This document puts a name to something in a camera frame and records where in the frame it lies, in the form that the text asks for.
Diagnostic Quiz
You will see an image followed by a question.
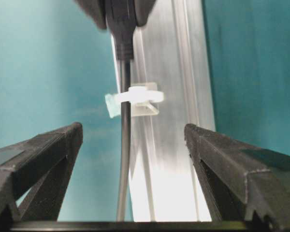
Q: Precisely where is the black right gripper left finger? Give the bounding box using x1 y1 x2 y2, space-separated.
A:
0 122 83 232

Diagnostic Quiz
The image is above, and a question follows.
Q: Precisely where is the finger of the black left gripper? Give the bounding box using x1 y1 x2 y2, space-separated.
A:
75 0 106 29
135 0 156 27

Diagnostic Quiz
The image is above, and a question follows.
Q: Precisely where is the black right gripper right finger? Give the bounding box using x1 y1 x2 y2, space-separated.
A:
184 124 290 232

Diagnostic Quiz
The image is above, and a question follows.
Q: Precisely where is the black USB cable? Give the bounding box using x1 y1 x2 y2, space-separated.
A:
105 0 137 222

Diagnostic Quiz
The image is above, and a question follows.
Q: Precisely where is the aluminium extrusion rail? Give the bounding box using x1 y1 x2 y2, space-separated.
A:
116 0 215 221

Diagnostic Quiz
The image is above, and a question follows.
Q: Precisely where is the white ring clip middle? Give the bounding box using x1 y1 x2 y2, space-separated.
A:
105 82 164 118

